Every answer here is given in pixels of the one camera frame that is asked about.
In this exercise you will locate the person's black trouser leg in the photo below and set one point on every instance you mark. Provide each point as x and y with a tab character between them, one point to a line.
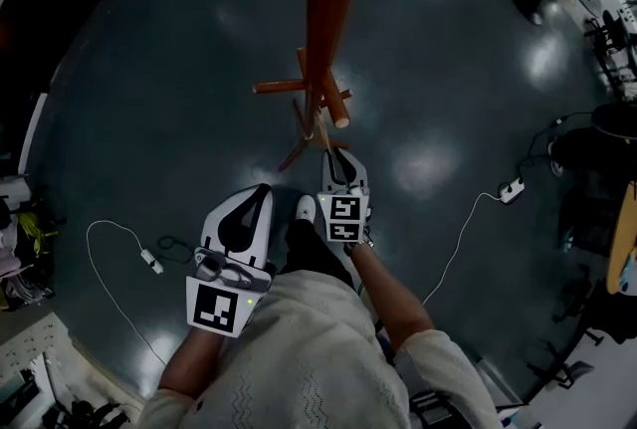
313	250

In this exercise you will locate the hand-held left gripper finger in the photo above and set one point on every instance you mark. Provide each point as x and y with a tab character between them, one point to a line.
214	223
262	238

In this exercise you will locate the person's left forearm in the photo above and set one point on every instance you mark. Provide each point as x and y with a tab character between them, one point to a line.
194	362

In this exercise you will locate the silver wristwatch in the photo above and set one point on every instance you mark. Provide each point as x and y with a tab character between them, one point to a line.
360	242

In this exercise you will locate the person's white shoe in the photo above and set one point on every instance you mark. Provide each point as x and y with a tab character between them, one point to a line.
305	208

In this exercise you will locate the wooden clothes hanger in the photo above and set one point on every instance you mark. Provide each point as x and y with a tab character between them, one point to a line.
323	134

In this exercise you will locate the person's cream knit shirt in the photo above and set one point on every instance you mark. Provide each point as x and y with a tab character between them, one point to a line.
308	357

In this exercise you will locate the round wooden table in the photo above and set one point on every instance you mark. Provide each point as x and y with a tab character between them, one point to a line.
624	238

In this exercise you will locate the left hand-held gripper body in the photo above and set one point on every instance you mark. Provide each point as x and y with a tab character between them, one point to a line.
214	307

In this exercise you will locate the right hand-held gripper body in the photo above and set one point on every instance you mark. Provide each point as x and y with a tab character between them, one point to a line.
346	218

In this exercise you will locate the person's right forearm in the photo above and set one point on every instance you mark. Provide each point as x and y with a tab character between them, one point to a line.
393	297

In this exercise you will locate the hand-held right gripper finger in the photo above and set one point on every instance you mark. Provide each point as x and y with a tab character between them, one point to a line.
360	170
327	178

